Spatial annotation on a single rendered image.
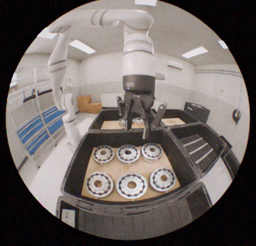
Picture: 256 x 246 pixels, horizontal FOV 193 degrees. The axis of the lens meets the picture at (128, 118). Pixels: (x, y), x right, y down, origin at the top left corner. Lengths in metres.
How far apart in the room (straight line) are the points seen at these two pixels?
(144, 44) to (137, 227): 0.47
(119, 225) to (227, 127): 3.43
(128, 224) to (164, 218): 0.11
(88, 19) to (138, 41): 0.18
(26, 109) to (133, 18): 2.78
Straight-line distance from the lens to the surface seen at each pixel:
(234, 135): 3.37
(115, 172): 0.32
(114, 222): 0.32
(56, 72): 0.37
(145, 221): 0.32
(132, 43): 0.17
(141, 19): 0.21
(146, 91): 0.15
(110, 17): 0.24
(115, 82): 3.28
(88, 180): 0.30
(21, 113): 2.77
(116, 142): 0.36
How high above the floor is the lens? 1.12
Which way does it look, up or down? 26 degrees down
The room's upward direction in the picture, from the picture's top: straight up
